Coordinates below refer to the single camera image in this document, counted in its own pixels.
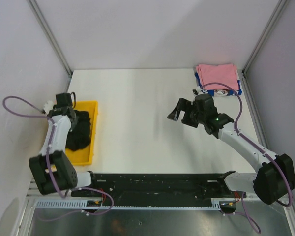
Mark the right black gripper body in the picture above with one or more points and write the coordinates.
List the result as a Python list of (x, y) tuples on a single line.
[(199, 116)]

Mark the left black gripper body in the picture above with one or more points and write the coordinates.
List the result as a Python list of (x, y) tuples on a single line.
[(74, 122)]

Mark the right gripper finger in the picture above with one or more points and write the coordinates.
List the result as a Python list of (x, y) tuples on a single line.
[(190, 118), (182, 105)]

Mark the black printed t-shirt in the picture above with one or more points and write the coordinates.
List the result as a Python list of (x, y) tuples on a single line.
[(80, 137)]

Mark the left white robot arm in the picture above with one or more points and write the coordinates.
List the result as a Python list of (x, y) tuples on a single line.
[(51, 168)]

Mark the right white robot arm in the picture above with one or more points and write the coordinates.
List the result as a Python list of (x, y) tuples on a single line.
[(274, 175)]

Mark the folded blue printed t-shirt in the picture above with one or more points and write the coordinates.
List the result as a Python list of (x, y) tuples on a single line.
[(223, 93)]

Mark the folded pink t-shirt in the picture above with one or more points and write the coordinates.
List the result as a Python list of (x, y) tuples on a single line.
[(206, 69)]

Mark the yellow plastic bin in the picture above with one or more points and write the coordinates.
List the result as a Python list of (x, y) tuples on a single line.
[(84, 156)]

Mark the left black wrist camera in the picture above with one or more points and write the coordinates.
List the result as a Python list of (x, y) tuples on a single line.
[(65, 100)]

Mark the grey slotted cable duct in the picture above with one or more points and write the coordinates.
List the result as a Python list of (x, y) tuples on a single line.
[(91, 204)]

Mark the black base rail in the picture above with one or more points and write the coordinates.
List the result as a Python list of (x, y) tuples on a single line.
[(165, 189)]

